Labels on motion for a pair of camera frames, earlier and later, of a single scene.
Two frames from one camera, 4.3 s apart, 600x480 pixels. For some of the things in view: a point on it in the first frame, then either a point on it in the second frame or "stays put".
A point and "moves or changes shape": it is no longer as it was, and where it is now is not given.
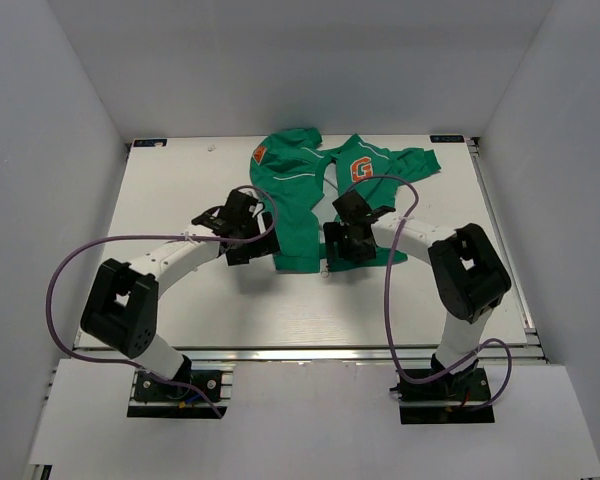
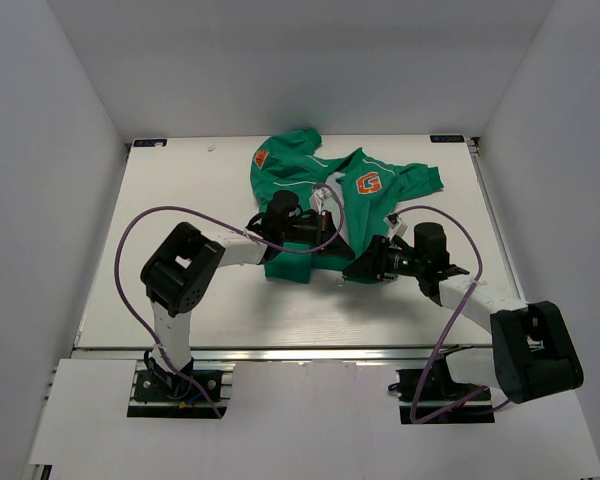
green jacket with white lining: [286, 165] moves or changes shape
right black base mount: [447, 399] stays put
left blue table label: [149, 143] stays put
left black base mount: [149, 389] stays put
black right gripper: [334, 232] → [372, 264]
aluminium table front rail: [303, 354] stays put
